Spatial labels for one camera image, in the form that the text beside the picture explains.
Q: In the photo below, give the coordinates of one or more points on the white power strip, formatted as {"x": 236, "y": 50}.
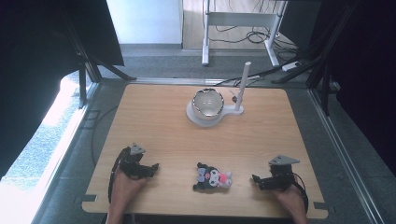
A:
{"x": 291, "y": 66}

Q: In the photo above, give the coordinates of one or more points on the black metal stand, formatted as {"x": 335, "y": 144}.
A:
{"x": 324, "y": 81}
{"x": 82, "y": 81}

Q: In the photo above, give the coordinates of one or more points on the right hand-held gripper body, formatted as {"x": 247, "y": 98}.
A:
{"x": 281, "y": 175}

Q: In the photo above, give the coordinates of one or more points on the person's left hand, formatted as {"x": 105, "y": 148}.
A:
{"x": 125, "y": 187}

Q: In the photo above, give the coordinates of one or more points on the aluminium floor rail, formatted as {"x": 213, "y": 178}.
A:
{"x": 341, "y": 149}

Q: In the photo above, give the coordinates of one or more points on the white desk frame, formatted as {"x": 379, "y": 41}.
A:
{"x": 239, "y": 19}

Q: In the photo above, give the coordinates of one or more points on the white bowl with dark rim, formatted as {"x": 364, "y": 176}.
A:
{"x": 208, "y": 103}

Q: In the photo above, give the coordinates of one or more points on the black plush toy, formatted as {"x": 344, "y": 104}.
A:
{"x": 213, "y": 180}

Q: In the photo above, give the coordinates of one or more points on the person's right hand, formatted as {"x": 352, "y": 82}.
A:
{"x": 289, "y": 199}

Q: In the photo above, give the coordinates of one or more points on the black curtain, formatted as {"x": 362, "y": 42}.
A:
{"x": 37, "y": 77}
{"x": 367, "y": 87}

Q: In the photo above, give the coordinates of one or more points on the white stand with pole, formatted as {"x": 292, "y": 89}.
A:
{"x": 232, "y": 109}

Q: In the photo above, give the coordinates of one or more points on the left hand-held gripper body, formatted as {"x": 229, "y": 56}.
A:
{"x": 130, "y": 163}

